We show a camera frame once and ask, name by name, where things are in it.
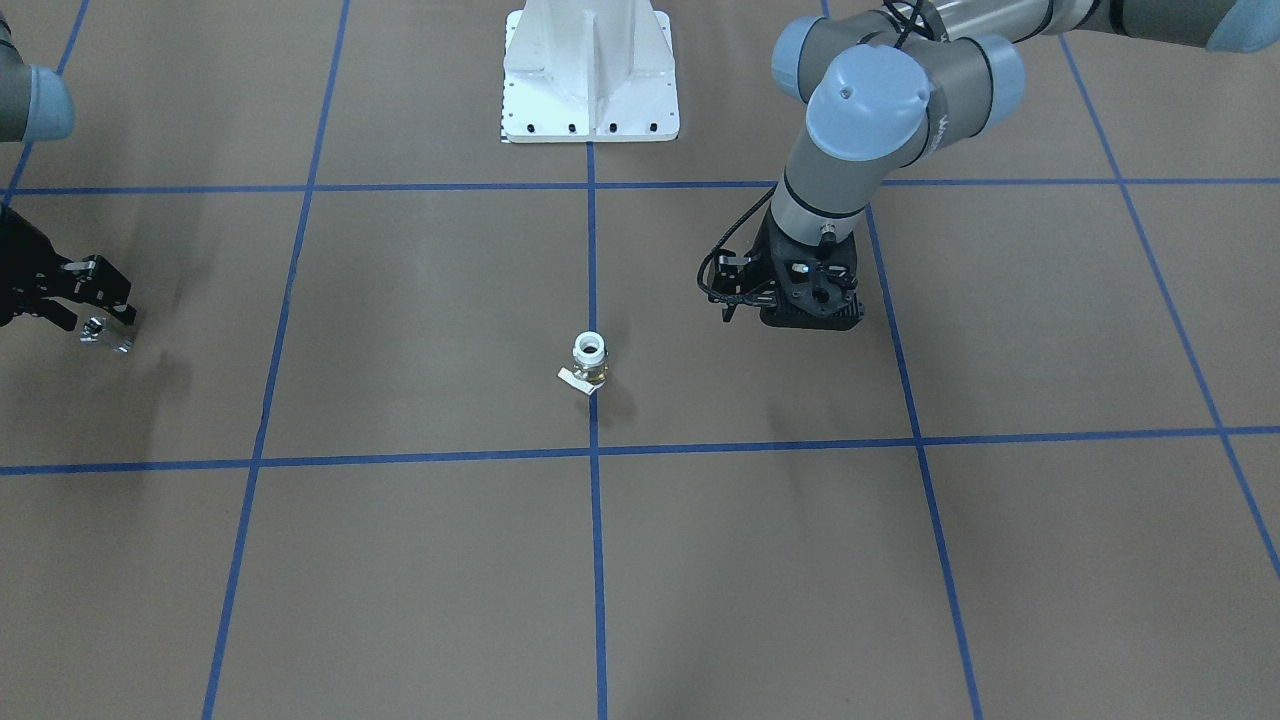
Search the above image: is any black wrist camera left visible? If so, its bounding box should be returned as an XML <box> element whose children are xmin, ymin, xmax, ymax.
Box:
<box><xmin>698</xmin><ymin>249</ymin><xmax>777</xmax><ymax>323</ymax></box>

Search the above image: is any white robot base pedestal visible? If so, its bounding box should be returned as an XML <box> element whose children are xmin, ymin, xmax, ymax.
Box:
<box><xmin>500</xmin><ymin>1</ymin><xmax>681</xmax><ymax>143</ymax></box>

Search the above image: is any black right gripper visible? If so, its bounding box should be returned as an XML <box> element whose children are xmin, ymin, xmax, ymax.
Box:
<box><xmin>1</xmin><ymin>205</ymin><xmax>137</xmax><ymax>332</ymax></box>

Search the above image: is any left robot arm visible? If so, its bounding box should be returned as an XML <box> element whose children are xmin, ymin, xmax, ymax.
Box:
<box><xmin>698</xmin><ymin>1</ymin><xmax>1277</xmax><ymax>331</ymax></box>

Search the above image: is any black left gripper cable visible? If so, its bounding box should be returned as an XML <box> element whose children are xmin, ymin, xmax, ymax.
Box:
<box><xmin>696</xmin><ymin>184</ymin><xmax>777</xmax><ymax>301</ymax></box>

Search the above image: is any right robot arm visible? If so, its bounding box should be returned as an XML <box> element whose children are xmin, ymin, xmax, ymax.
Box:
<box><xmin>1</xmin><ymin>24</ymin><xmax>137</xmax><ymax>354</ymax></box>

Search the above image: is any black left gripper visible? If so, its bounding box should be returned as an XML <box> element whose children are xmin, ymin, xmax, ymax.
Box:
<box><xmin>746</xmin><ymin>211</ymin><xmax>865</xmax><ymax>329</ymax></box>

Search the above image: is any PPR valve white brass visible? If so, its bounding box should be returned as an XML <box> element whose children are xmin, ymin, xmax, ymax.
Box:
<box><xmin>557</xmin><ymin>331</ymin><xmax>609</xmax><ymax>396</ymax></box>

